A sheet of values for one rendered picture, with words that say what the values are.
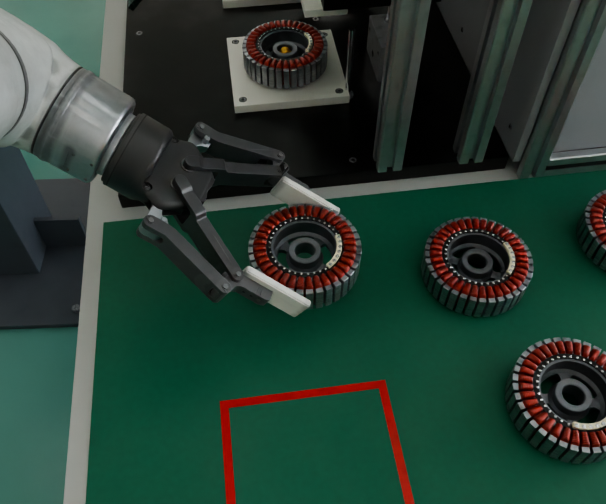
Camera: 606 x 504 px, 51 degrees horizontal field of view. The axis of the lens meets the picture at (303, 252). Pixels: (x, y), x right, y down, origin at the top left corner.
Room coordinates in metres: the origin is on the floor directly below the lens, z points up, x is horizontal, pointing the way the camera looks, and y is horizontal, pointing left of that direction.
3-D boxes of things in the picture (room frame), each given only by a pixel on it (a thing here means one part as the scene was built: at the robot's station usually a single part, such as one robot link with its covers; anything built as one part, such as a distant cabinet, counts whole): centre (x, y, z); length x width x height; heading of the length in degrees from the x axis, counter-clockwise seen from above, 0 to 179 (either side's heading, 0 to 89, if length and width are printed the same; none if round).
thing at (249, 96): (0.72, 0.02, 0.78); 0.15 x 0.15 x 0.01; 8
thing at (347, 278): (0.39, 0.00, 0.81); 0.11 x 0.11 x 0.04
